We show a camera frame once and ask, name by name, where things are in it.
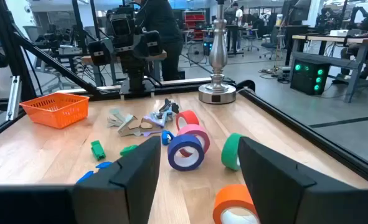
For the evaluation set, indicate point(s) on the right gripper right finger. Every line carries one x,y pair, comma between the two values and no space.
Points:
280,193

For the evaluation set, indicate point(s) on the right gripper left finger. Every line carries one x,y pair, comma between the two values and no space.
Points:
124,193

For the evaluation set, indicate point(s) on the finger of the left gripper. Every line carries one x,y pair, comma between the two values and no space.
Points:
152,45
99,54

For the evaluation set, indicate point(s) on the blue mini stapler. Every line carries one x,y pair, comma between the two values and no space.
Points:
166,138
85,176
104,165

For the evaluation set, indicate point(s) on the green mini stapler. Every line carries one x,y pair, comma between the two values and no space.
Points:
127,151
98,151

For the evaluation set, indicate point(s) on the orange tape roll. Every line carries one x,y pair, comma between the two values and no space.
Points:
230,194

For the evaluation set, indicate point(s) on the green tape roll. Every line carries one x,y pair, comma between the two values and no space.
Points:
228,152

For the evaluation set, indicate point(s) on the orange plastic basket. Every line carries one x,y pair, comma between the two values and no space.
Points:
56,116

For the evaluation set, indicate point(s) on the blue tape roll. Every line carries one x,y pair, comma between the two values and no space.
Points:
185,139

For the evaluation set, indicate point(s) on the red tape roll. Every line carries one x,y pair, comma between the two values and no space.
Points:
191,116

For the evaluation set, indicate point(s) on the pink tape roll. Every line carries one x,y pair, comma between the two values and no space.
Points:
196,129

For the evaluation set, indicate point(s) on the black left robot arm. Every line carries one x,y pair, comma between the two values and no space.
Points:
135,74

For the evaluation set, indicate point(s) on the black staple remover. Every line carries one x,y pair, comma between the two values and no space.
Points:
174,107

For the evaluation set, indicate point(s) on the purple staple remover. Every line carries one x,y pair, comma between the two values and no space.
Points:
155,119

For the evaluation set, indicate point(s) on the person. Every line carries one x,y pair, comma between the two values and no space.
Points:
239,15
162,25
367,59

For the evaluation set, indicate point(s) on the round floor fan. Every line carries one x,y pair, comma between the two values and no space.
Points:
196,53

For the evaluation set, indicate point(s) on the red storage rack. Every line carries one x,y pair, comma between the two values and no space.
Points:
194,21

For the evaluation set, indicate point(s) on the silver lamp with white shade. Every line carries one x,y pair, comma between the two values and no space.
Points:
218,56

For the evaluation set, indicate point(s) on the silver aluminium bar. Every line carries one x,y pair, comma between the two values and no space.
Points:
14,99

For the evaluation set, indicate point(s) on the office chair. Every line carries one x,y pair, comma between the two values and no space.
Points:
269,45
250,39

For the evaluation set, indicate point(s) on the black computer with green lights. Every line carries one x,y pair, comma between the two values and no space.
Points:
308,77

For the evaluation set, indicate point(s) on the black monitor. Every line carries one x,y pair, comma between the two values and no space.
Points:
295,11

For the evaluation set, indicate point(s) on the wooden desk with grey legs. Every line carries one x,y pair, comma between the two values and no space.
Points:
327,39

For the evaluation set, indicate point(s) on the white box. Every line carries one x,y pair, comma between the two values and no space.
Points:
339,33

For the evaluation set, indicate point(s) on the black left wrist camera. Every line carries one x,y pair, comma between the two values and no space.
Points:
121,28

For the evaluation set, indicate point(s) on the black aluminium table frame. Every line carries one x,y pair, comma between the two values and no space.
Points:
311,135

